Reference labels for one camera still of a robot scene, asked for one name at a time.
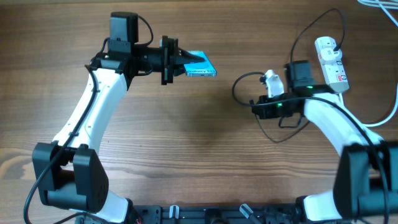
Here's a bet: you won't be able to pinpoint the white cables at corner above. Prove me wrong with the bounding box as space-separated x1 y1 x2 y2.
356 0 398 28

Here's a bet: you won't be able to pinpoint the white power strip cord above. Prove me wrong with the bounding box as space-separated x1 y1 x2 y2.
338 81 398 128

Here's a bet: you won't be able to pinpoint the teal Samsung Galaxy smartphone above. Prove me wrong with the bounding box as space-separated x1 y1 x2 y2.
184 50 217 77

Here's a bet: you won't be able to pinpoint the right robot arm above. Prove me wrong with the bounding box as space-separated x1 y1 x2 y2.
250 61 397 222

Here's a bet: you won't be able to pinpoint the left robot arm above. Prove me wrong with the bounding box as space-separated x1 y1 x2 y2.
31 12 203 223

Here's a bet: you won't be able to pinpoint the white power strip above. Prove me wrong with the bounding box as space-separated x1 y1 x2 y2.
315 36 349 93

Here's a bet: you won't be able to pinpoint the black USB charging cable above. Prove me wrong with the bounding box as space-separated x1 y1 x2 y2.
254 7 346 144

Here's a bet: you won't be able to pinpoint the white USB charger plug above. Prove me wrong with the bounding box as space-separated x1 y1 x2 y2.
319 47 342 64

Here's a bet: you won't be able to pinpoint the black right camera cable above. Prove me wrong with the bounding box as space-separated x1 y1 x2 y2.
231 72 391 224

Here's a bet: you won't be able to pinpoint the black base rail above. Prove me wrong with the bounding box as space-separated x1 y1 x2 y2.
75 203 343 224

